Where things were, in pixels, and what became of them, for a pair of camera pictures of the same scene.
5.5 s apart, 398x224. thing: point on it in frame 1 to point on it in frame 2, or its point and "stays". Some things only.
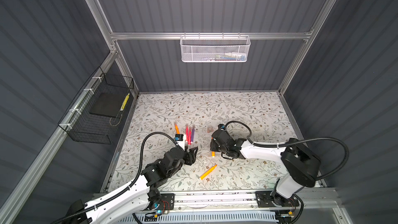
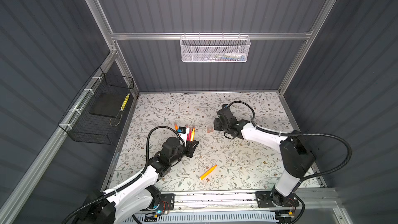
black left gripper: x=189 y=156 to x=189 y=150
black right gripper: x=212 y=143 to x=216 y=123
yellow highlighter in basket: x=125 y=102 stays
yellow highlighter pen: x=208 y=172 stays
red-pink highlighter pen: x=189 y=135 stays
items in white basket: x=229 y=56 stays
